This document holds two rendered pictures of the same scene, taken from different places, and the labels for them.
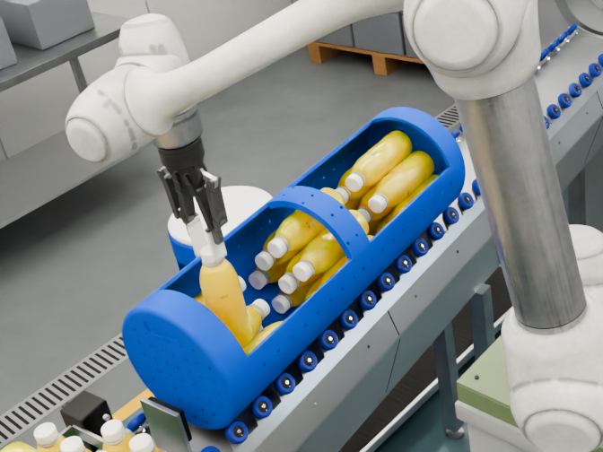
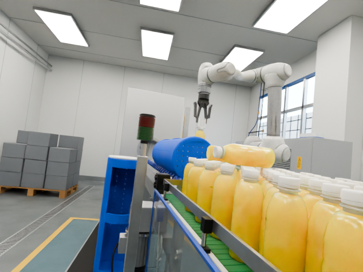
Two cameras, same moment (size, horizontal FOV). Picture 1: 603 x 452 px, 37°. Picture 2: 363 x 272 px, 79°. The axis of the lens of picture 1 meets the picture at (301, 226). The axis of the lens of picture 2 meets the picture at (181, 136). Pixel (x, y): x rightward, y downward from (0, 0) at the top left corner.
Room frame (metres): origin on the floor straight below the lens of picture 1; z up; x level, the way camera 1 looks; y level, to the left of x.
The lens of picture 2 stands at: (0.72, 1.50, 1.14)
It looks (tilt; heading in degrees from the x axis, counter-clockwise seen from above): 4 degrees up; 301
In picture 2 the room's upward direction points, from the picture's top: 6 degrees clockwise
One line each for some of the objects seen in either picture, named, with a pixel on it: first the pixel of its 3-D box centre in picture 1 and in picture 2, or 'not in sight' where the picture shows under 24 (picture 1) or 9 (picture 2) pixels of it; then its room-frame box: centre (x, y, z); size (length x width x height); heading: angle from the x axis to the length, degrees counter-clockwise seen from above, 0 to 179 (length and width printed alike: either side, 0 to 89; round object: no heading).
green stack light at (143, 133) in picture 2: not in sight; (145, 134); (1.28, 0.85, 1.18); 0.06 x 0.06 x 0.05
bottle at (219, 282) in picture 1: (223, 299); (199, 143); (1.39, 0.17, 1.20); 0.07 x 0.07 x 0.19
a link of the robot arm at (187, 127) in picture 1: (173, 124); (204, 90); (1.39, 0.17, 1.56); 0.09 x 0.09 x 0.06
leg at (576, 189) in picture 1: (576, 202); not in sight; (2.84, -1.02, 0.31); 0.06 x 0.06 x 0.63; 47
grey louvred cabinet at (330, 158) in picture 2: not in sight; (272, 187); (1.27, -2.28, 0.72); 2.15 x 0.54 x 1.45; 130
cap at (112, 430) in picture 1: (113, 431); not in sight; (1.21, 0.40, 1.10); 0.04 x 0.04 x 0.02
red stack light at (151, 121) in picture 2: not in sight; (146, 122); (1.28, 0.85, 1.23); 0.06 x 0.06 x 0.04
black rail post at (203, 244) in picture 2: not in sight; (205, 234); (0.94, 0.98, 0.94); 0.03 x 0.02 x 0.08; 137
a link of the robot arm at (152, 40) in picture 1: (152, 66); (207, 74); (1.38, 0.18, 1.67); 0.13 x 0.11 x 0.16; 155
